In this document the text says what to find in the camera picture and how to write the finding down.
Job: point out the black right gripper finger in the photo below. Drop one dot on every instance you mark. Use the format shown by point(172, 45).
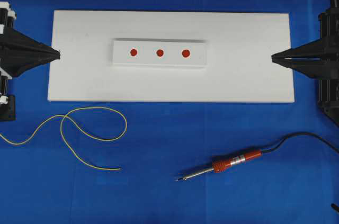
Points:
point(316, 69)
point(321, 48)

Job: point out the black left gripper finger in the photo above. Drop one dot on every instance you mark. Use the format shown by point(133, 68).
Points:
point(16, 66)
point(13, 40)

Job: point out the red handled soldering iron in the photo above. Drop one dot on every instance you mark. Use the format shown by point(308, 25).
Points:
point(221, 165)

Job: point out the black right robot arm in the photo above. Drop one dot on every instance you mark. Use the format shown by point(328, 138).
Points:
point(318, 59)

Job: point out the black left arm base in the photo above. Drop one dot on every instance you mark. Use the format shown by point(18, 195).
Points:
point(8, 110)

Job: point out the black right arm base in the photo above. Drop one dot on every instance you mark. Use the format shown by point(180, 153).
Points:
point(332, 115)

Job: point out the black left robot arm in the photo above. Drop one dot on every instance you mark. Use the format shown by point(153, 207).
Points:
point(19, 52)

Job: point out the large white foam board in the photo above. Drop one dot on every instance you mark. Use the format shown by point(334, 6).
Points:
point(239, 49)

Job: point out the blue table cloth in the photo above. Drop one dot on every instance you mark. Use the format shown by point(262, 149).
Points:
point(76, 162)

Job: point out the small raised white plate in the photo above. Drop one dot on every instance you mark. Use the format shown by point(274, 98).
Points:
point(159, 53)

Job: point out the black clip at edge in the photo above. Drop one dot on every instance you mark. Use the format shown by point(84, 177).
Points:
point(335, 207)

